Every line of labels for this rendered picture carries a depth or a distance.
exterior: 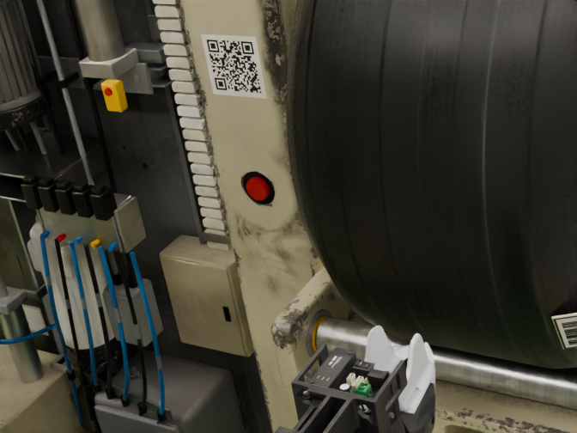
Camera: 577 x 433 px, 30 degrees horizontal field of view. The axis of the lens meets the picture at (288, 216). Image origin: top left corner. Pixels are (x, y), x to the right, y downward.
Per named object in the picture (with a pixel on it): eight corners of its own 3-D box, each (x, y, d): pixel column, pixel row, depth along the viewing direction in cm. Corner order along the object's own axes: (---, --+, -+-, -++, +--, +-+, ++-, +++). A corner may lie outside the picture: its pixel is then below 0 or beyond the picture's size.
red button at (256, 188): (247, 199, 132) (243, 178, 131) (255, 192, 133) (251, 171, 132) (268, 202, 130) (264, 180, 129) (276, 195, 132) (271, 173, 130)
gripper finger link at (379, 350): (417, 299, 91) (369, 364, 84) (424, 356, 93) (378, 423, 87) (385, 293, 92) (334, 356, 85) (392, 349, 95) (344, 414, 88)
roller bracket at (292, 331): (281, 390, 130) (267, 324, 125) (416, 226, 158) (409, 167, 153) (305, 396, 128) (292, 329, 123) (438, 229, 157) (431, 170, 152)
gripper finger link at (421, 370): (452, 306, 89) (405, 372, 82) (458, 362, 92) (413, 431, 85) (417, 299, 91) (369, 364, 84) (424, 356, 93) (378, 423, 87)
